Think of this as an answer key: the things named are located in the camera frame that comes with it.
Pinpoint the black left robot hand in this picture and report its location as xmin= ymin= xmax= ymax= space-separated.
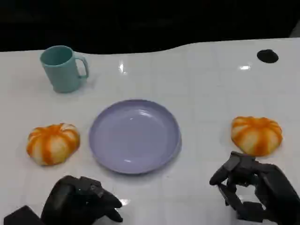
xmin=41 ymin=175 xmax=124 ymax=225

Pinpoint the lilac plate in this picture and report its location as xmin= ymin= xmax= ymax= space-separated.
xmin=88 ymin=99 xmax=182 ymax=175

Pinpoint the orange and white bread roll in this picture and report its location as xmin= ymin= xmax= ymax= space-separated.
xmin=26 ymin=123 xmax=81 ymax=166
xmin=231 ymin=116 xmax=283 ymax=157

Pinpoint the black backdrop cloth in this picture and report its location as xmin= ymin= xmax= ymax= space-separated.
xmin=0 ymin=0 xmax=300 ymax=55

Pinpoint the pale green mug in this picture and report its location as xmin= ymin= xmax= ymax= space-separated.
xmin=39 ymin=45 xmax=90 ymax=94

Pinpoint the black table cable grommet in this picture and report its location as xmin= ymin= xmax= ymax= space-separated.
xmin=256 ymin=49 xmax=279 ymax=64

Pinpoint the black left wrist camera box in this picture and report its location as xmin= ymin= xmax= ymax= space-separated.
xmin=3 ymin=205 xmax=45 ymax=225

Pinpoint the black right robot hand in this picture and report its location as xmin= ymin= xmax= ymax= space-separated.
xmin=209 ymin=151 xmax=300 ymax=223

